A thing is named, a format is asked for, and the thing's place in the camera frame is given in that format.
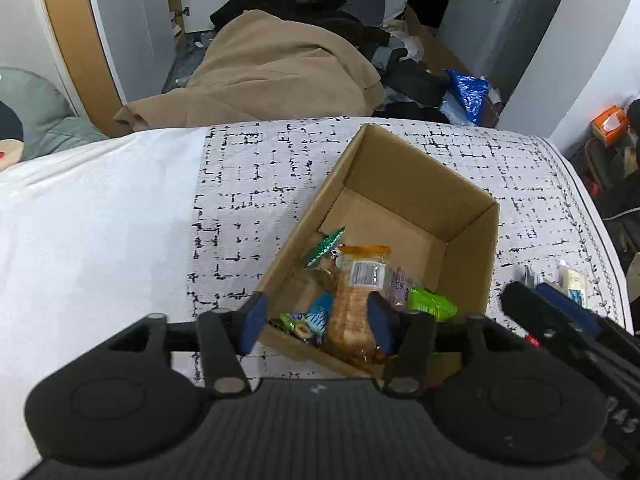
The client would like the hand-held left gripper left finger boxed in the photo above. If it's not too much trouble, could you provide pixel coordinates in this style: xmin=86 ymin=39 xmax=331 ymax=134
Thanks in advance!
xmin=107 ymin=291 xmax=267 ymax=397

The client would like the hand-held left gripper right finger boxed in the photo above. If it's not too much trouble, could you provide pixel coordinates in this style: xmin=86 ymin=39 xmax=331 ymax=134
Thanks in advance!
xmin=366 ymin=291 xmax=526 ymax=397

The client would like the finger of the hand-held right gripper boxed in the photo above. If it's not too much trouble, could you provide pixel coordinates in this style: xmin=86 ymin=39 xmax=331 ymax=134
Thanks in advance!
xmin=501 ymin=282 xmax=581 ymax=361
xmin=536 ymin=284 xmax=640 ymax=348

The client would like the cream white snack packet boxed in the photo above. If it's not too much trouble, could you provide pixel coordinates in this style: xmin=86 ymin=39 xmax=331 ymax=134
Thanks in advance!
xmin=557 ymin=260 xmax=591 ymax=306

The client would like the clear bag of bread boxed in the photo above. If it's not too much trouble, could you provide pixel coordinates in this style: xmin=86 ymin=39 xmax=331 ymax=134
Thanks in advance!
xmin=322 ymin=245 xmax=401 ymax=361

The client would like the pink clear snack packet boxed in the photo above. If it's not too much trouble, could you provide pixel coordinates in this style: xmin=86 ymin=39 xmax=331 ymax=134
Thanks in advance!
xmin=385 ymin=265 xmax=413 ymax=306

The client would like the bright green snack packet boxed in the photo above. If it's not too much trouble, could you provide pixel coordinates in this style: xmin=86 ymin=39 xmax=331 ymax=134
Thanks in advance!
xmin=407 ymin=286 xmax=458 ymax=322

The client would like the blue snack packet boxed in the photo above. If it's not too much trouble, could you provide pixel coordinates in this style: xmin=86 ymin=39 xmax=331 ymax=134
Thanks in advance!
xmin=302 ymin=292 xmax=335 ymax=343

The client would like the green striped candy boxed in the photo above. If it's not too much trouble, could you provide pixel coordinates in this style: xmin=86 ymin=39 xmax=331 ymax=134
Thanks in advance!
xmin=305 ymin=226 xmax=347 ymax=267

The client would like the brown cardboard box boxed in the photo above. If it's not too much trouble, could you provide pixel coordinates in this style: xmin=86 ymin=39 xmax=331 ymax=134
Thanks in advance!
xmin=255 ymin=122 xmax=501 ymax=378

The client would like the white black patterned cloth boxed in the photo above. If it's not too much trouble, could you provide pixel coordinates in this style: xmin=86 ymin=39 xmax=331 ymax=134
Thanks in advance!
xmin=185 ymin=117 xmax=636 ymax=386

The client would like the white bed sheet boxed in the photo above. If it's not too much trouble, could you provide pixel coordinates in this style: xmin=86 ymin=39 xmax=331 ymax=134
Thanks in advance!
xmin=0 ymin=127 xmax=208 ymax=471

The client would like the orange tissue box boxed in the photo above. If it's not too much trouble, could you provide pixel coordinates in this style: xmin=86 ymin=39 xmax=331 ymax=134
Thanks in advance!
xmin=590 ymin=105 xmax=630 ymax=147

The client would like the blue plastic bag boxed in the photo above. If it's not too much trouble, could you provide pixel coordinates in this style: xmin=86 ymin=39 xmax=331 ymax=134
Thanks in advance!
xmin=442 ymin=69 xmax=491 ymax=126

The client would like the dark clothes pile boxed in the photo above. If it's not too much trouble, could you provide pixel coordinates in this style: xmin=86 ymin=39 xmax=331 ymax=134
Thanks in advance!
xmin=210 ymin=0 xmax=451 ymax=121

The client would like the tan blanket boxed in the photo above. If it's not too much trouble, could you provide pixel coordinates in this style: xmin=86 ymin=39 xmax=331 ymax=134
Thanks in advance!
xmin=114 ymin=10 xmax=386 ymax=136

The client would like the white appliance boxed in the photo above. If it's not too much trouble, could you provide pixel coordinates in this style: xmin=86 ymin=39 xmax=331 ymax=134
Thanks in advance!
xmin=435 ymin=0 xmax=563 ymax=96

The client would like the grey wardrobe door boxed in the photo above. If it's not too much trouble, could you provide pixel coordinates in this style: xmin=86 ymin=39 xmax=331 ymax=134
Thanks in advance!
xmin=35 ymin=0 xmax=186 ymax=138

